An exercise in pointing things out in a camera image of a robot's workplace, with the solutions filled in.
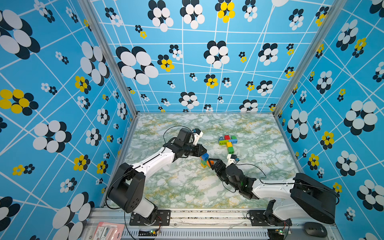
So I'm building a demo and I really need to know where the small orange lego brick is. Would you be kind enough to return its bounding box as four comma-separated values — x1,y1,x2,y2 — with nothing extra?
208,160,215,167

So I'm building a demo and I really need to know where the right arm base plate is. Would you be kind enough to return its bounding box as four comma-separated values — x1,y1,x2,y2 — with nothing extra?
247,210,292,227

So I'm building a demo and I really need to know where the pink packaged item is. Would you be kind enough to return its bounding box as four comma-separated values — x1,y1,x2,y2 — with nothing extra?
92,222,125,240

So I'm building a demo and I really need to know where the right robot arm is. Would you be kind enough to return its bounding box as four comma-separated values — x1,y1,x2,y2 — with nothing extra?
207,159,339,226

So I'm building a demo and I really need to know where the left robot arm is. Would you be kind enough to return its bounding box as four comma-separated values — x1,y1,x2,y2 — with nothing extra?
107,128,207,224

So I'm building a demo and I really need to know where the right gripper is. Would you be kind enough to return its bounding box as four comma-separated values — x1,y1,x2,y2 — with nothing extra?
208,158,240,192

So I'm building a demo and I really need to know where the lime long lego brick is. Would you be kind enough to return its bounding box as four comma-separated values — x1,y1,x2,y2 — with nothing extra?
219,140,228,146

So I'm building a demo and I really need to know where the black computer mouse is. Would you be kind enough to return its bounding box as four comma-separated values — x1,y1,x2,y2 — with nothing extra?
304,222,328,238

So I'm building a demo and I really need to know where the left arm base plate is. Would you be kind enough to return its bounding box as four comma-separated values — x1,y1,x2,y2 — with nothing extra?
129,208,171,227

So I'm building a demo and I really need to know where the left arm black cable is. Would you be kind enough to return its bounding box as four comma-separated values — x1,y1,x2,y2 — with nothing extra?
162,125,193,143

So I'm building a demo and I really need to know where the aluminium front rail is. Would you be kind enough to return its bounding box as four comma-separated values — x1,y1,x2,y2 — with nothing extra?
79,207,343,240

